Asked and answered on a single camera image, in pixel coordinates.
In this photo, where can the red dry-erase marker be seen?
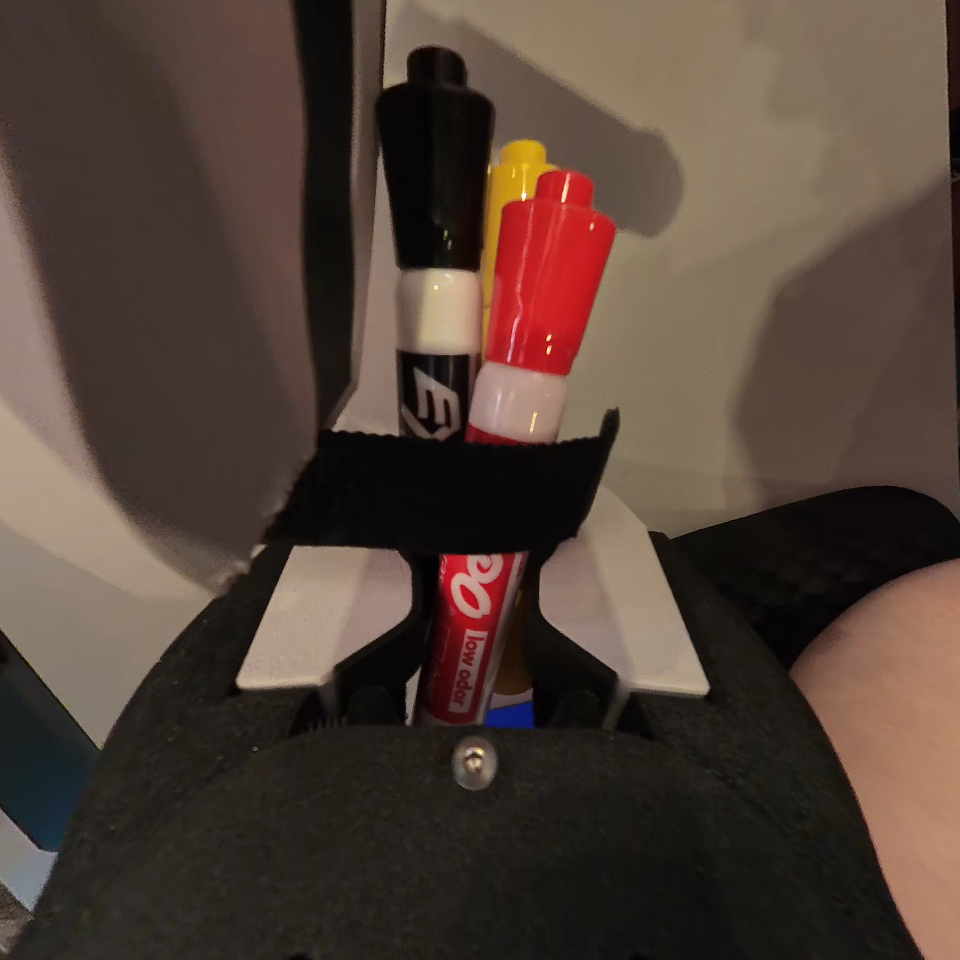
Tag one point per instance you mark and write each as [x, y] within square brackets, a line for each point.
[547, 300]

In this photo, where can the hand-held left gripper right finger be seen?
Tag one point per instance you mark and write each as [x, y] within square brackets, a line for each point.
[630, 615]

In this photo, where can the person's left forearm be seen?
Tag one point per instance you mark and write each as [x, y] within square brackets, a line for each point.
[900, 750]

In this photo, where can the black dry-erase marker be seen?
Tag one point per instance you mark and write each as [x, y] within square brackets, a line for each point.
[435, 187]

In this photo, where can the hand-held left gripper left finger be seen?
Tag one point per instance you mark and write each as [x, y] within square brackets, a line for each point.
[330, 615]

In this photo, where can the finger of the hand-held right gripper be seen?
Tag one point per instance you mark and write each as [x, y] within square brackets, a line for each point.
[150, 225]

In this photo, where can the yellow highlighter marker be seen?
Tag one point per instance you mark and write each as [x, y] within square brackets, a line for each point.
[510, 187]

